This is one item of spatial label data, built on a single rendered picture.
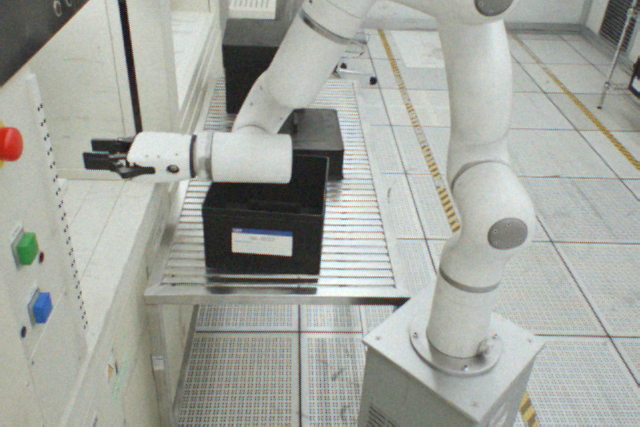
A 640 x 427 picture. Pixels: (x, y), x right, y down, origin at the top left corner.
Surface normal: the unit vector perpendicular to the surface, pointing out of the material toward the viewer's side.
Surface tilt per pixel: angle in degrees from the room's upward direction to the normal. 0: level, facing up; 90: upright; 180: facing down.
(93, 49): 90
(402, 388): 90
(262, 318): 0
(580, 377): 0
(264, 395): 0
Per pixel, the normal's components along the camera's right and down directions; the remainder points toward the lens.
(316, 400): 0.06, -0.85
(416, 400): -0.67, 0.36
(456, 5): -0.51, 0.55
